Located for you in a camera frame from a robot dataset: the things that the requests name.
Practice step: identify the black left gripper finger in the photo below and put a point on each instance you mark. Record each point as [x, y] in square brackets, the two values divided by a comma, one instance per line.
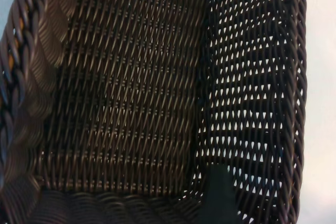
[219, 197]

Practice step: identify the dark brown wicker basket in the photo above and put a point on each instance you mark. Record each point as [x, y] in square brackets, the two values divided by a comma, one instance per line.
[126, 90]

